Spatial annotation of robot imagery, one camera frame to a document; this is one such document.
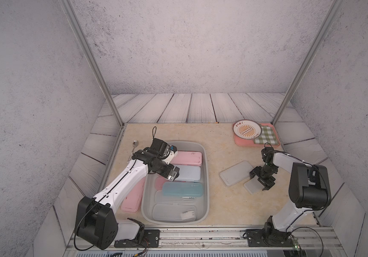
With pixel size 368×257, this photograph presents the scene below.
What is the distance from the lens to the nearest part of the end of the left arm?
0.58 meters

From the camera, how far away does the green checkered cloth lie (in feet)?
3.61

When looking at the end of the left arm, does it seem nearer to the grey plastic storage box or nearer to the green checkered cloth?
the grey plastic storage box

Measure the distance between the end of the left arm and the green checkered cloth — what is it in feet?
2.12
